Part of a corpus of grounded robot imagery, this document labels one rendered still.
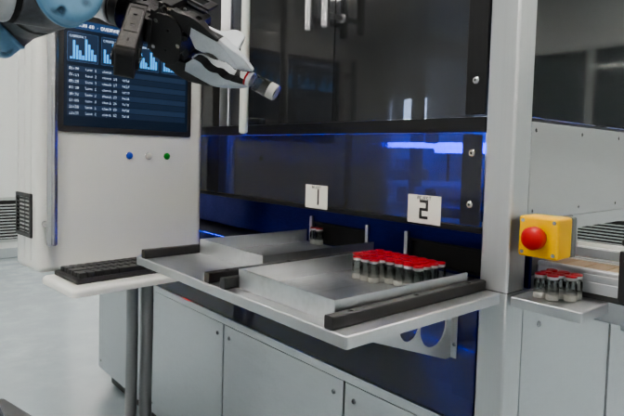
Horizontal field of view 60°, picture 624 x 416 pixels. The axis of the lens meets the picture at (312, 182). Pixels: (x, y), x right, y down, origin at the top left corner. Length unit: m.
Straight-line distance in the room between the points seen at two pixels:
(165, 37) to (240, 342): 1.17
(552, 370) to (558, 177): 0.41
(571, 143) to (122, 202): 1.17
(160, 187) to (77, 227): 0.27
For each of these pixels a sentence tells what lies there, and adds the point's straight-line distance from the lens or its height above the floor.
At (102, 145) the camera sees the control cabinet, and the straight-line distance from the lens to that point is 1.61.
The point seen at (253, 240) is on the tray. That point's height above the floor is 0.90.
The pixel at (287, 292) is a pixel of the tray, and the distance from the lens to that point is 0.91.
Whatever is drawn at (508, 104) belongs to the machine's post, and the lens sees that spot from 1.07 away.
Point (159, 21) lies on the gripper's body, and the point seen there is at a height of 1.29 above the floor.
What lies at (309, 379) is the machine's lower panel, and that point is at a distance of 1.52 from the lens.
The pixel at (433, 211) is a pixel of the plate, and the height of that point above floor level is 1.02.
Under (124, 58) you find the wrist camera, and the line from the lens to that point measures 0.71.
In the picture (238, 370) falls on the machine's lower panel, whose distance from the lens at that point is 1.80.
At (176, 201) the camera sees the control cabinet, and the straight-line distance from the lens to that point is 1.73.
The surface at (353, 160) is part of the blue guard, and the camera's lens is 1.30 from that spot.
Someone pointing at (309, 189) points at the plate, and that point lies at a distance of 1.41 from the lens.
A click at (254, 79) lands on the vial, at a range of 0.71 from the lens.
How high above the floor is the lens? 1.13
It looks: 3 degrees down
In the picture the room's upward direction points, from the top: 2 degrees clockwise
